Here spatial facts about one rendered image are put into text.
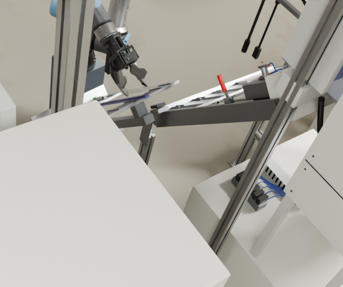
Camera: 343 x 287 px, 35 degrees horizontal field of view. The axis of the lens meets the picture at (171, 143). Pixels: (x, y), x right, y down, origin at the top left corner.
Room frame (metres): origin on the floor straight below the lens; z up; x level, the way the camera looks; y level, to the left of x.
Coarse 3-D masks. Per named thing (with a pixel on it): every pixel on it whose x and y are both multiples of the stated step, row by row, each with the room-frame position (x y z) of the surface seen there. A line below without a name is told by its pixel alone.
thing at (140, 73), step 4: (132, 64) 1.47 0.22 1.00; (132, 68) 1.47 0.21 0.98; (136, 68) 1.47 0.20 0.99; (140, 68) 1.46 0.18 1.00; (144, 68) 1.46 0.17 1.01; (132, 72) 1.46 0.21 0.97; (136, 72) 1.47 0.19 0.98; (140, 72) 1.46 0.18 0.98; (144, 72) 1.46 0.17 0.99; (136, 76) 1.46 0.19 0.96; (140, 76) 1.46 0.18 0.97; (144, 76) 1.46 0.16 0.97; (140, 80) 1.46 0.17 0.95; (144, 80) 1.46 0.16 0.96; (144, 84) 1.45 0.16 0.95
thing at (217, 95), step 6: (240, 84) 1.84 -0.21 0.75; (228, 90) 1.75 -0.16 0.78; (234, 90) 1.70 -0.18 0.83; (240, 90) 1.68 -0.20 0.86; (210, 96) 1.70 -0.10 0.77; (216, 96) 1.64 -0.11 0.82; (222, 96) 1.62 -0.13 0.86; (192, 102) 1.64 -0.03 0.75; (198, 102) 1.60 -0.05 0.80; (204, 102) 1.57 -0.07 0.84; (210, 102) 1.56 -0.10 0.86; (174, 108) 1.59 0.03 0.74; (180, 108) 1.56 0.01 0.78
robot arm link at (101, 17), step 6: (96, 0) 1.57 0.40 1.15; (96, 6) 1.55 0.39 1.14; (102, 6) 1.57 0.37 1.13; (96, 12) 1.53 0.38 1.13; (102, 12) 1.54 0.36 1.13; (96, 18) 1.52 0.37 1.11; (102, 18) 1.52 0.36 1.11; (108, 18) 1.54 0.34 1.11; (96, 24) 1.50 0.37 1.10; (102, 24) 1.51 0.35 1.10
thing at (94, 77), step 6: (96, 60) 1.94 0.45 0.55; (96, 66) 1.90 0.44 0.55; (102, 66) 1.91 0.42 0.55; (90, 72) 1.85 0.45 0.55; (96, 72) 1.88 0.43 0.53; (102, 72) 1.91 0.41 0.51; (90, 78) 1.85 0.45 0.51; (96, 78) 1.88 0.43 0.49; (102, 78) 1.92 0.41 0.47; (90, 84) 1.86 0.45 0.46; (96, 84) 1.89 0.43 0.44; (102, 84) 1.92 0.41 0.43; (84, 90) 1.83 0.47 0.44
